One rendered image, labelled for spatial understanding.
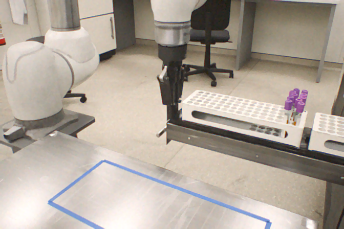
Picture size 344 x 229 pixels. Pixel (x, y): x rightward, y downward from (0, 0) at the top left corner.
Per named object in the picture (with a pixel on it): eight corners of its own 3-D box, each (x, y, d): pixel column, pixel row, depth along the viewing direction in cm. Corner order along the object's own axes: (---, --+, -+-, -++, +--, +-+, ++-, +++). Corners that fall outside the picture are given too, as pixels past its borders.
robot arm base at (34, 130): (-11, 136, 92) (-16, 120, 90) (44, 109, 110) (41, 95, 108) (27, 151, 85) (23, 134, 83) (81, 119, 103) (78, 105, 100)
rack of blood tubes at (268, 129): (303, 132, 74) (307, 110, 71) (298, 152, 66) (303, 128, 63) (195, 109, 86) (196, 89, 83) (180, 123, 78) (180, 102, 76)
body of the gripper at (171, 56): (178, 48, 70) (177, 84, 75) (192, 41, 77) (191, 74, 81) (151, 44, 73) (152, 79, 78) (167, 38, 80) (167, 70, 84)
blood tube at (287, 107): (287, 143, 69) (294, 100, 63) (284, 146, 68) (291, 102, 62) (280, 141, 70) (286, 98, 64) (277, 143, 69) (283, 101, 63)
